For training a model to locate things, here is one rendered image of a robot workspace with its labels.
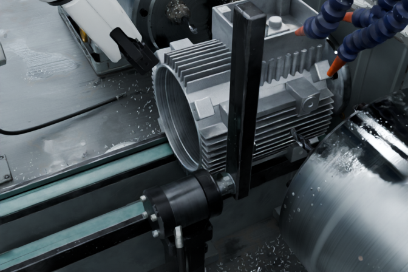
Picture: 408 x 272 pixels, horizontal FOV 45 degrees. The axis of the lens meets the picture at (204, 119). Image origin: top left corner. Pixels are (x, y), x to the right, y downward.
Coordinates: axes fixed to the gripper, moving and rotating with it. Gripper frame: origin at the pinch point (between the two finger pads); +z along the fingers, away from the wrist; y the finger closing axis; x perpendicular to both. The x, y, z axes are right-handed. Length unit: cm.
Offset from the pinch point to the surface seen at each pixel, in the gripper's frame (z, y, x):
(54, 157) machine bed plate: 18.6, -17.1, -25.6
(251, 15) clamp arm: -12.2, 20.6, 11.0
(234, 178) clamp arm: 6.5, 20.2, -0.3
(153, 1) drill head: 4.6, -14.8, 6.7
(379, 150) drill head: 0.2, 32.4, 12.3
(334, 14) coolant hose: -9.3, 24.4, 16.6
